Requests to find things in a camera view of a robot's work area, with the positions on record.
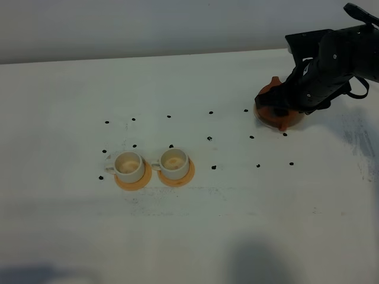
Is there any brown clay teapot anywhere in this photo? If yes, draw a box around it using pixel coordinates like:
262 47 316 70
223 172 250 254
253 76 305 132

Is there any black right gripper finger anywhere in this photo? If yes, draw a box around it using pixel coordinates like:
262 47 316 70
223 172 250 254
255 84 293 109

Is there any orange cup coaster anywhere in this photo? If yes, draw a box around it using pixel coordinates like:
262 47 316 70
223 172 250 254
158 159 195 188
114 161 152 191

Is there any orange right cup coaster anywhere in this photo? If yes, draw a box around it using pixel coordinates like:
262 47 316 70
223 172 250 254
158 159 195 188

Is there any orange left cup coaster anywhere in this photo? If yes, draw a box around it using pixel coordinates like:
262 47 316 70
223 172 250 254
114 161 152 191

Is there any white left teacup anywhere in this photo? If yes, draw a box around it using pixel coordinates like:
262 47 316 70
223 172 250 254
105 151 145 183

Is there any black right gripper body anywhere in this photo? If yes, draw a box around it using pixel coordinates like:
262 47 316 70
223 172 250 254
283 28 355 112

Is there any white right teacup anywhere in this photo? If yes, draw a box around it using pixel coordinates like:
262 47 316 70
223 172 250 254
150 148 190 180

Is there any white teacup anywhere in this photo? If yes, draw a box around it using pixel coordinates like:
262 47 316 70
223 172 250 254
105 151 145 183
150 148 190 180

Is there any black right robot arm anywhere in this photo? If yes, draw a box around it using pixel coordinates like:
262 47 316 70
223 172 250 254
255 3 378 117

